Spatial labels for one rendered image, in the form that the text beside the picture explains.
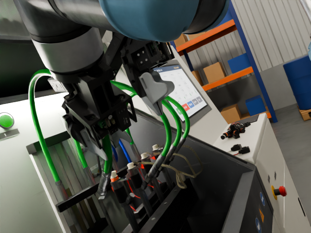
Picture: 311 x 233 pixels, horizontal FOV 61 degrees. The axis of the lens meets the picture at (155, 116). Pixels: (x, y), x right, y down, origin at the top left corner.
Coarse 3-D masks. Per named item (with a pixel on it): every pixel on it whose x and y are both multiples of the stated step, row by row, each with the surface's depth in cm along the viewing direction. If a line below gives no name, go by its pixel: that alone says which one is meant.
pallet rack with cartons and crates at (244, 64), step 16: (208, 32) 539; (224, 32) 603; (240, 32) 517; (176, 48) 569; (192, 48) 636; (240, 64) 543; (208, 80) 571; (224, 80) 546; (256, 96) 592; (224, 112) 576; (240, 112) 614; (256, 112) 555; (272, 112) 525
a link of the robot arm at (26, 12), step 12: (24, 0) 24; (36, 0) 23; (48, 0) 31; (24, 12) 26; (36, 12) 25; (48, 12) 25; (36, 24) 26; (48, 24) 26; (60, 24) 26; (72, 24) 27; (36, 36) 28; (48, 36) 27; (60, 36) 27; (72, 36) 28
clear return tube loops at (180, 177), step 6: (156, 144) 89; (192, 150) 85; (180, 156) 80; (138, 162) 77; (144, 162) 76; (150, 162) 75; (174, 168) 72; (192, 168) 79; (180, 174) 89; (186, 174) 86; (198, 174) 86; (180, 180) 72; (180, 186) 76; (186, 186) 73
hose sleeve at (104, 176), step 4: (104, 172) 50; (104, 176) 50; (108, 176) 51; (100, 180) 52; (104, 180) 51; (108, 180) 52; (100, 184) 53; (104, 184) 52; (100, 188) 54; (104, 188) 53; (100, 192) 54; (104, 192) 55
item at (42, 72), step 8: (40, 72) 57; (48, 72) 54; (32, 80) 62; (32, 88) 65; (32, 96) 68; (32, 104) 69; (32, 112) 71; (40, 128) 73; (40, 136) 73; (40, 144) 74; (104, 144) 46; (48, 152) 75; (48, 160) 75; (104, 168) 50; (56, 176) 76; (56, 184) 75
